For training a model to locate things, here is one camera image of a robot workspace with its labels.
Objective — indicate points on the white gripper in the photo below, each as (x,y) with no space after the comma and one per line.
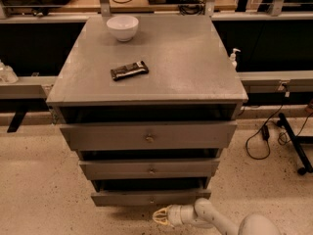
(175,215)

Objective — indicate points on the grey bottom drawer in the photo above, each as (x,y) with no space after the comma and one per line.
(149,192)

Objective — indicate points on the grey drawer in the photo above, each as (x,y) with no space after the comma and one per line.
(143,169)
(149,192)
(148,135)

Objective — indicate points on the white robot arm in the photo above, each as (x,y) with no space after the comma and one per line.
(203,214)

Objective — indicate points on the grey middle drawer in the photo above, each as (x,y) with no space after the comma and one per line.
(143,169)

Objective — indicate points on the grey top drawer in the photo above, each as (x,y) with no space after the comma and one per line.
(148,135)

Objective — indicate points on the grey wooden drawer cabinet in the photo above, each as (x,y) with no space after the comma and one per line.
(190,78)

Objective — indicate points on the black snack bar wrapper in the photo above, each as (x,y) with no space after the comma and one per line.
(129,70)

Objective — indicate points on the black wheeled stand leg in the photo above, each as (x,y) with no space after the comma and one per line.
(297,142)

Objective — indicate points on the white pump bottle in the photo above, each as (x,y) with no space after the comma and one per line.
(233,57)

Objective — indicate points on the white ceramic bowl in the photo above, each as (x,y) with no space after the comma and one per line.
(123,28)

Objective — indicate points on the black shelf bracket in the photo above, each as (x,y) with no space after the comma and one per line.
(16,121)

